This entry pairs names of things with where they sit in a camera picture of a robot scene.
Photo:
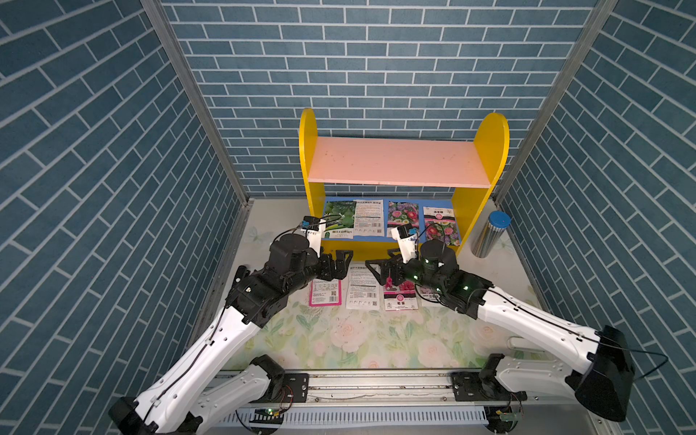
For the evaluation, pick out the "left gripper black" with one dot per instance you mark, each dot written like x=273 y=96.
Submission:
x=339 y=269

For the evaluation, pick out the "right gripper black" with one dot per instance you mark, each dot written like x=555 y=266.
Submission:
x=397 y=265

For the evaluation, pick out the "white text seed packet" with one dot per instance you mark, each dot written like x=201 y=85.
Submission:
x=363 y=290

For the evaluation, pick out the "pink bordered seed packet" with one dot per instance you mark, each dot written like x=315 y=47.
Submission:
x=325 y=293

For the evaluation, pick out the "magenta hollyhock seed packet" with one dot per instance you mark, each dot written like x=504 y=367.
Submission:
x=400 y=297

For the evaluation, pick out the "mixed flower seed packet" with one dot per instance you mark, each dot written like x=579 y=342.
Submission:
x=401 y=213

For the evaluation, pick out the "red zinnia seed packet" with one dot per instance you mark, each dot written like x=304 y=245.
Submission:
x=440 y=224

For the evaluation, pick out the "purple flower seed packet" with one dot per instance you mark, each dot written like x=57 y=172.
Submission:
x=428 y=295

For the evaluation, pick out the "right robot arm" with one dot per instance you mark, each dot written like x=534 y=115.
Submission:
x=594 y=367

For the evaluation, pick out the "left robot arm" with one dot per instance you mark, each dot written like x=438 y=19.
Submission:
x=217 y=337

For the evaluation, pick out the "green gourd seed packet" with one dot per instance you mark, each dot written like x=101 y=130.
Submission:
x=340 y=219

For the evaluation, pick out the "white text packet lower shelf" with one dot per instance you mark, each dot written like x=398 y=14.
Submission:
x=369 y=218

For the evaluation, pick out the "yellow shelf with pink board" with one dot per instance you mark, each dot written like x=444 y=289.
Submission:
x=471 y=169

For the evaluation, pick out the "floral table mat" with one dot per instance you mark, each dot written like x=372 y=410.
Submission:
x=334 y=337

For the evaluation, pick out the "small black device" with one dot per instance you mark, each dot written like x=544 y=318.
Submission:
x=241 y=273

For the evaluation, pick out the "steel bottle blue lid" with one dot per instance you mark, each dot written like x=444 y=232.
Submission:
x=496 y=224

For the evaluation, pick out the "small white object on mat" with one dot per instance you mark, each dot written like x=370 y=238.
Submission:
x=523 y=345

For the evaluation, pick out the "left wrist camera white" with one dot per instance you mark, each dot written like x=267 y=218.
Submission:
x=314 y=228

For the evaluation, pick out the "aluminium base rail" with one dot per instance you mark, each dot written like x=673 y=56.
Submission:
x=379 y=402

